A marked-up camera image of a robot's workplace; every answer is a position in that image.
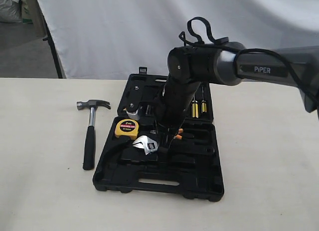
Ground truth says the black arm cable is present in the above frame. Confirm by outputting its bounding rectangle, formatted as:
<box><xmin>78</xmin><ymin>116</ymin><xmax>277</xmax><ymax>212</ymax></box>
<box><xmin>178</xmin><ymin>16</ymin><xmax>319</xmax><ymax>104</ymax></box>

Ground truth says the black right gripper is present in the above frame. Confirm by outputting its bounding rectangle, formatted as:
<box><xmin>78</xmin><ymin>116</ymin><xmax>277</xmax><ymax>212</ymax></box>
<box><xmin>154</xmin><ymin>76</ymin><xmax>201</xmax><ymax>154</ymax></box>

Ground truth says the white backdrop cloth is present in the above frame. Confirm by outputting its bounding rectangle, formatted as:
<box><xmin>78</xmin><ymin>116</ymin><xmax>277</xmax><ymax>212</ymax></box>
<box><xmin>37</xmin><ymin>0</ymin><xmax>319</xmax><ymax>79</ymax></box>

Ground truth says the white sack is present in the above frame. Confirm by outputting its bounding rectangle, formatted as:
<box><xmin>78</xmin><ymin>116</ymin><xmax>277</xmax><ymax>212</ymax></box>
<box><xmin>0</xmin><ymin>0</ymin><xmax>22</xmax><ymax>23</ymax></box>

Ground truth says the yellow tape measure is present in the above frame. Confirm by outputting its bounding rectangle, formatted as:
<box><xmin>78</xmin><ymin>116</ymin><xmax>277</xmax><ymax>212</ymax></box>
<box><xmin>114</xmin><ymin>119</ymin><xmax>139</xmax><ymax>140</ymax></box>

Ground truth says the adjustable wrench black handle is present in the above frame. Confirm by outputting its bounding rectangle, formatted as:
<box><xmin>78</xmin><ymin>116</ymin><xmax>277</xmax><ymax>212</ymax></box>
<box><xmin>132</xmin><ymin>135</ymin><xmax>195</xmax><ymax>172</ymax></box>

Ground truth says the black backdrop stand pole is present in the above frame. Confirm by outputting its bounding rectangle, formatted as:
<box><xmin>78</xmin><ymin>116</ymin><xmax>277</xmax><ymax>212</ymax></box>
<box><xmin>38</xmin><ymin>5</ymin><xmax>64</xmax><ymax>79</ymax></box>

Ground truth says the green printed sack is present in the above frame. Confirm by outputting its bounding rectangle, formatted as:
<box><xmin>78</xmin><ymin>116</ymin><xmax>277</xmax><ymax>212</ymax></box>
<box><xmin>20</xmin><ymin>0</ymin><xmax>33</xmax><ymax>24</ymax></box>

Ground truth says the yellow black precision screwdriver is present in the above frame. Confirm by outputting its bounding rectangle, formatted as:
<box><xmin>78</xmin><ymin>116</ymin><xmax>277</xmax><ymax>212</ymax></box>
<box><xmin>191</xmin><ymin>95</ymin><xmax>199</xmax><ymax>118</ymax></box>

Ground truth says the black tool case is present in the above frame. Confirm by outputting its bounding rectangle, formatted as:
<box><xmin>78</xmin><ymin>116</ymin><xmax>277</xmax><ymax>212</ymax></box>
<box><xmin>93</xmin><ymin>67</ymin><xmax>224</xmax><ymax>202</ymax></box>

